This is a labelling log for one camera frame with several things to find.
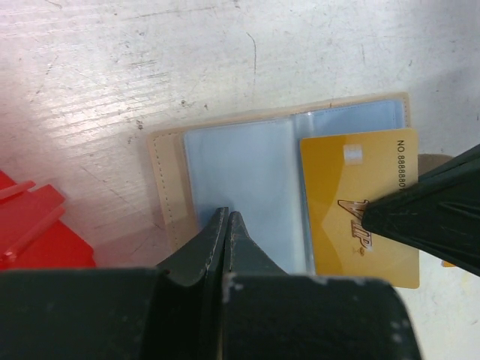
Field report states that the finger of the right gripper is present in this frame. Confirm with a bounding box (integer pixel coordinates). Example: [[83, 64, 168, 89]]
[[364, 145, 479, 274]]

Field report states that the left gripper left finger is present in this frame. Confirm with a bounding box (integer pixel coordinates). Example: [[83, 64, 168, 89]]
[[1, 208, 229, 359]]

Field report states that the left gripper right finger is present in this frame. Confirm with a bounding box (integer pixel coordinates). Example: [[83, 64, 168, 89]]
[[222, 211, 422, 359]]

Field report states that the gold VIP card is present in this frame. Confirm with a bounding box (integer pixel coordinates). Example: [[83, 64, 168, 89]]
[[300, 128, 420, 289], [442, 261, 455, 268]]

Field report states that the beige leather card holder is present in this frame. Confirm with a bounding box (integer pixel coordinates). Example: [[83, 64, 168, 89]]
[[147, 92, 411, 273]]

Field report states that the red plastic bin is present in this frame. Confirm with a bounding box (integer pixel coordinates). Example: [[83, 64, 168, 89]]
[[1, 172, 96, 270]]

